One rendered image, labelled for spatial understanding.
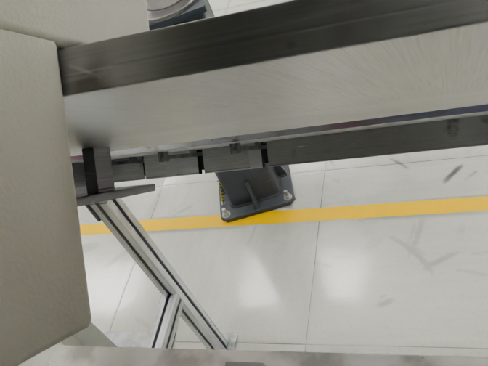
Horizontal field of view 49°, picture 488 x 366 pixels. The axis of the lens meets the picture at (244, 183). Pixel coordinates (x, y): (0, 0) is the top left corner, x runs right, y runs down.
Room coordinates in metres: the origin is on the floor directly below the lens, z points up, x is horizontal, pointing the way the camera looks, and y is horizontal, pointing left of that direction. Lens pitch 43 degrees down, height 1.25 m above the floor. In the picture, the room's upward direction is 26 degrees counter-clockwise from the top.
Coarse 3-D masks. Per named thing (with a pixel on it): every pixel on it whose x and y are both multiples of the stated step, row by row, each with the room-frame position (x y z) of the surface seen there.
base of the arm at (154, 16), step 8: (152, 0) 1.25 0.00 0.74; (160, 0) 1.24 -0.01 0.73; (168, 0) 1.24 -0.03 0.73; (176, 0) 1.24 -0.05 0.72; (184, 0) 1.24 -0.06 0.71; (192, 0) 1.22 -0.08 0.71; (152, 8) 1.26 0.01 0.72; (160, 8) 1.25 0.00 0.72; (168, 8) 1.24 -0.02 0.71; (176, 8) 1.22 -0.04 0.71; (184, 8) 1.21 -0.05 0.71; (152, 16) 1.24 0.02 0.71; (160, 16) 1.22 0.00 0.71; (168, 16) 1.21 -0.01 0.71
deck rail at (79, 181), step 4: (72, 164) 0.74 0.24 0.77; (76, 164) 0.74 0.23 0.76; (80, 164) 0.75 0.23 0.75; (76, 168) 0.74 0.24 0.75; (80, 168) 0.74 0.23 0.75; (76, 172) 0.73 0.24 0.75; (80, 172) 0.74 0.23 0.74; (84, 172) 0.75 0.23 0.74; (76, 176) 0.73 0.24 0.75; (80, 176) 0.73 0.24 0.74; (84, 176) 0.74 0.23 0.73; (76, 180) 0.72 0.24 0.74; (80, 180) 0.73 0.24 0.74; (84, 180) 0.74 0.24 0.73; (76, 184) 0.72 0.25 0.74; (80, 184) 0.72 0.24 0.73; (84, 184) 0.73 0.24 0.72
